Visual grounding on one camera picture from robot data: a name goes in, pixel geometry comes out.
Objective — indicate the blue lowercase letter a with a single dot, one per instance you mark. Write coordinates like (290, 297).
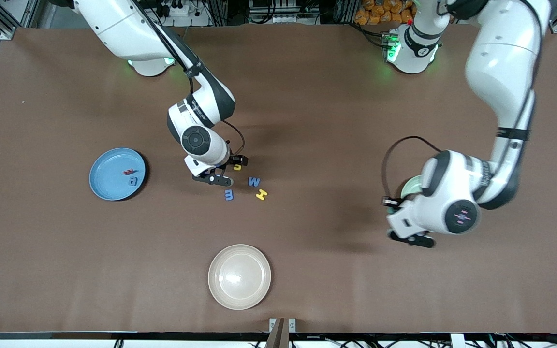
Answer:
(133, 181)

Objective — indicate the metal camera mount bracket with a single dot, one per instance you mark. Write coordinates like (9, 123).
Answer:
(282, 333)

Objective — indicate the blue lowercase letter m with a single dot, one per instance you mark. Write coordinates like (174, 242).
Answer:
(229, 195)

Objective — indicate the beige plate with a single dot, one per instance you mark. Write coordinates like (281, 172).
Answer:
(239, 277)

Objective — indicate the blue plate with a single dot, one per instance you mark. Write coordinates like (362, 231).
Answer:
(109, 176)

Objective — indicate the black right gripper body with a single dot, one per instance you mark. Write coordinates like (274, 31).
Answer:
(233, 161)

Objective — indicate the blue uppercase letter M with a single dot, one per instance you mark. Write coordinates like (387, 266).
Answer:
(254, 182)

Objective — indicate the red lowercase letter w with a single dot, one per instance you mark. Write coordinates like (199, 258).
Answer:
(128, 171)

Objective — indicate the white power strip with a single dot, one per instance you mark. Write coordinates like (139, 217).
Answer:
(179, 8)

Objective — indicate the grey electronics rack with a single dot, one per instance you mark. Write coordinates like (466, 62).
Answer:
(278, 9)

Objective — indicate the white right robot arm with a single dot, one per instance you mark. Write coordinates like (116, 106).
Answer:
(124, 29)

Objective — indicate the yellow uppercase letter H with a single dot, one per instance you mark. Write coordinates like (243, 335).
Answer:
(262, 194)

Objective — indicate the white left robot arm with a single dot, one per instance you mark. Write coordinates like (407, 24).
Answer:
(501, 63)

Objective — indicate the orange packaged goods pile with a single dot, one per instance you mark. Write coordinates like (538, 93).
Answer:
(380, 12)

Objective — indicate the pale green plate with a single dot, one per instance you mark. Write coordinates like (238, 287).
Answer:
(411, 187)

